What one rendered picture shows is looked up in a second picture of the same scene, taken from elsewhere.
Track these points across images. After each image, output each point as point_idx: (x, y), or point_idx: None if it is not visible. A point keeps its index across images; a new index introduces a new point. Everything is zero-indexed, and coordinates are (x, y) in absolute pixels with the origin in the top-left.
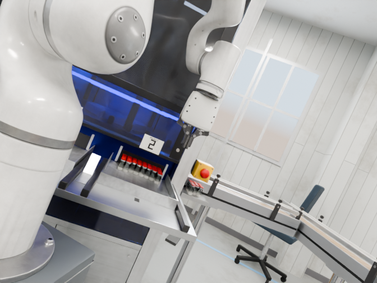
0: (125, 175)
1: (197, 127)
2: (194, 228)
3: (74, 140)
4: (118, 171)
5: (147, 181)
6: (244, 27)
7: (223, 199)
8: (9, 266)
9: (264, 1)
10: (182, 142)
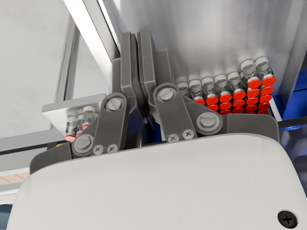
0: (244, 41)
1: (116, 152)
2: (64, 91)
3: None
4: (262, 47)
5: (187, 68)
6: None
7: (23, 153)
8: None
9: None
10: (162, 49)
